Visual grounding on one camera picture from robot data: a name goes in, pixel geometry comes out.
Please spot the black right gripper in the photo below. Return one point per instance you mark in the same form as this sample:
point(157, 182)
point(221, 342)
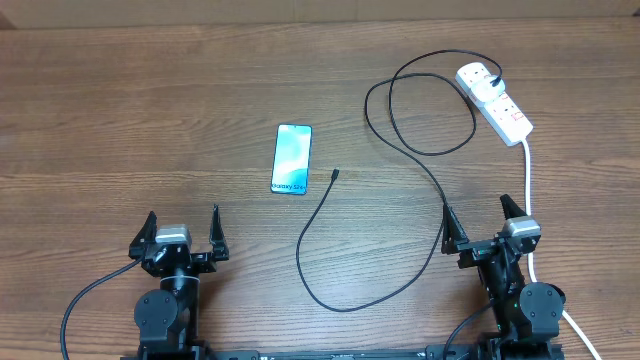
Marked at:
point(474, 250)

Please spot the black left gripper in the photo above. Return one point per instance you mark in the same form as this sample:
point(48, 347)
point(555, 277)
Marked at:
point(204, 263)

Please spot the Galaxy S24+ smartphone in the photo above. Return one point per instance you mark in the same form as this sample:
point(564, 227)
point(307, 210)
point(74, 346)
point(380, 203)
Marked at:
point(290, 170)

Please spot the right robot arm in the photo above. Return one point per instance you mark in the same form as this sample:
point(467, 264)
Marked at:
point(527, 314)

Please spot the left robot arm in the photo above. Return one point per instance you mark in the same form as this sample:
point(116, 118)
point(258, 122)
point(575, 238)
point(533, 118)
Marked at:
point(167, 317)

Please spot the white charger plug adapter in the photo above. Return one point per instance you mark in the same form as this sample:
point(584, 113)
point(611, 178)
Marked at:
point(487, 90)

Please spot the white power strip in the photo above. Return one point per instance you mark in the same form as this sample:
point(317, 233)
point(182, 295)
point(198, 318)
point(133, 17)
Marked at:
point(505, 117)

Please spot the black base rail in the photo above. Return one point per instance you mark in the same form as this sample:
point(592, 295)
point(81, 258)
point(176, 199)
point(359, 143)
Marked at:
point(431, 352)

